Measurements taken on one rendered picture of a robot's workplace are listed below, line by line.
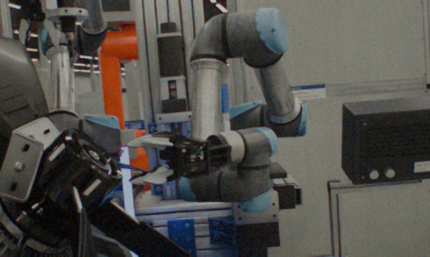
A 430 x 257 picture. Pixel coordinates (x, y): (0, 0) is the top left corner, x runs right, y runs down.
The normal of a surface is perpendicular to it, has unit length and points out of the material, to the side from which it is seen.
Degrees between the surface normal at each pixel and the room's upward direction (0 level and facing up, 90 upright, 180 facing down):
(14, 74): 46
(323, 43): 90
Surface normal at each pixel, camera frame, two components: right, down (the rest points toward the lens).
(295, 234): 0.00, 0.07
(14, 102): 0.34, -0.61
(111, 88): 0.27, 0.15
